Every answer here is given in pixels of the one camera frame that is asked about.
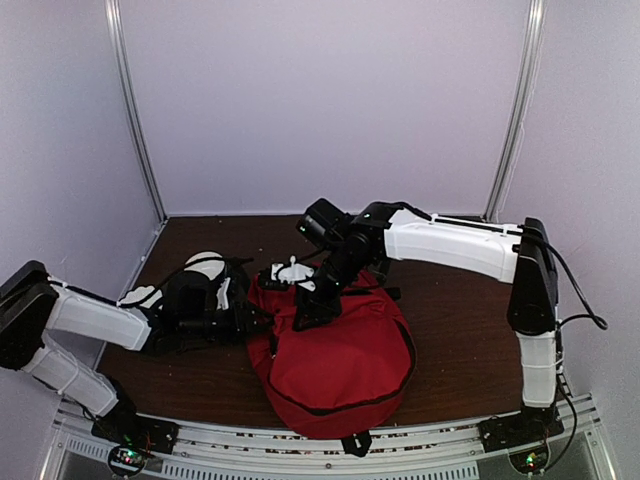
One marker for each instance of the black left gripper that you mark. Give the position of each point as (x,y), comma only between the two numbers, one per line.
(243,326)

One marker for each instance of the round white bowl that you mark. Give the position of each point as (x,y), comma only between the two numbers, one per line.
(209,263)

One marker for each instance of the left aluminium frame post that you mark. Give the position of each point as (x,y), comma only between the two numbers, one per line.
(116,32)

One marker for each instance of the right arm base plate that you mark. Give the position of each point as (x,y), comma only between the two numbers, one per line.
(518,429)

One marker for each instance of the scalloped white bowl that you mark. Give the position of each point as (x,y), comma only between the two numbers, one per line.
(142,296)

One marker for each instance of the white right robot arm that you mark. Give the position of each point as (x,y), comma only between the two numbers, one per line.
(518,255)

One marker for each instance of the red backpack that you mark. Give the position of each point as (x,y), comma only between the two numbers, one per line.
(340,380)

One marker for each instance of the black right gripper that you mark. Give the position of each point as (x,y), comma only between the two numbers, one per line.
(324,308)

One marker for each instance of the aluminium frame post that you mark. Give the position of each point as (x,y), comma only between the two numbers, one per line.
(116,32)
(527,74)

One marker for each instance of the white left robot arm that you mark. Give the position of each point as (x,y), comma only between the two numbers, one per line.
(207,300)

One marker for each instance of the right aluminium frame post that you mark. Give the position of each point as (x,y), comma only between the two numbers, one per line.
(527,74)

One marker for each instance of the front aluminium rail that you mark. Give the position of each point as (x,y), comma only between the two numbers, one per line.
(446,450)

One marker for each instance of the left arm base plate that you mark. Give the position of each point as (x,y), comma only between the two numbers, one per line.
(142,432)

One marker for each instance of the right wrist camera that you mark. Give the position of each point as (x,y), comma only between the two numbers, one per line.
(284,275)

